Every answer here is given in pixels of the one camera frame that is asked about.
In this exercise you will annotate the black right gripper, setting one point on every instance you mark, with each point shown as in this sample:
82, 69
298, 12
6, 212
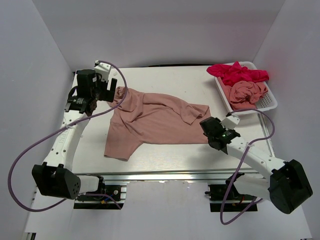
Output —
218, 121

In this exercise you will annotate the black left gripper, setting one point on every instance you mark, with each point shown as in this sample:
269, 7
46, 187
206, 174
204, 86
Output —
107, 95

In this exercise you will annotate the dusty pink t shirt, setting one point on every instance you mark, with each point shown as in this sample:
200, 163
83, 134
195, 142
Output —
152, 118

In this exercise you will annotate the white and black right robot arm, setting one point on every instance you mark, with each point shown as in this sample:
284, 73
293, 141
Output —
283, 183

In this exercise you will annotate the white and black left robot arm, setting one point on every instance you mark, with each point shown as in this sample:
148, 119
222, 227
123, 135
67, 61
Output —
54, 177

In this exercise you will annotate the coral pink t shirt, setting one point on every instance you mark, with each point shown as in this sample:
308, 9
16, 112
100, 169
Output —
245, 94

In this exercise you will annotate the white perforated plastic basket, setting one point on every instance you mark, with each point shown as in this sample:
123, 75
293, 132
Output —
268, 102

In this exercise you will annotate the magenta t shirt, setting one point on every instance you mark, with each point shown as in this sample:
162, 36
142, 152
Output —
232, 74

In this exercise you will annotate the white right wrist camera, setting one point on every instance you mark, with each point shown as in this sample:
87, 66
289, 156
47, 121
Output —
230, 121

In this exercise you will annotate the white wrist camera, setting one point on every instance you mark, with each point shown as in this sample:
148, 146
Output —
230, 121
103, 69

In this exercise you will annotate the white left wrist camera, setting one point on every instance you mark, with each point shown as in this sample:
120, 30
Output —
103, 69

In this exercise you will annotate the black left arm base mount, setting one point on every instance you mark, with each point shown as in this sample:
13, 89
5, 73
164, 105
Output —
112, 197

